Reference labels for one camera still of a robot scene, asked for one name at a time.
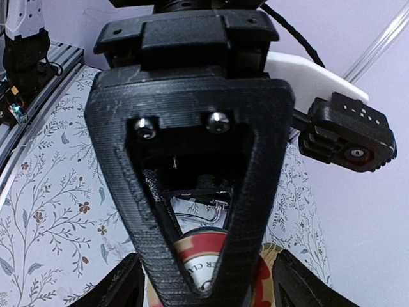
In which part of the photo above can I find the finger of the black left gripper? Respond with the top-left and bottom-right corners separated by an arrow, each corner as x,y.
84,67 -> 295,306

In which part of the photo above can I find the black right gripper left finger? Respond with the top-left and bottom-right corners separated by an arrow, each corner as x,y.
70,253 -> 144,307

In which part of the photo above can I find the chrome case handle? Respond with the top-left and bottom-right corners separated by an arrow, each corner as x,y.
171,195 -> 229,224

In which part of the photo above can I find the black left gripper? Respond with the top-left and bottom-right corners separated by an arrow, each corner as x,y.
93,1 -> 279,72

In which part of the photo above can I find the aluminium frame post left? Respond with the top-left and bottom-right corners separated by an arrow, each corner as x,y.
343,1 -> 408,84

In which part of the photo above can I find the red white poker chip stack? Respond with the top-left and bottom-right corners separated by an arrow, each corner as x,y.
146,227 -> 277,307

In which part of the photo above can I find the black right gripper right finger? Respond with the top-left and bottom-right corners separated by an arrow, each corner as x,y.
272,250 -> 357,307

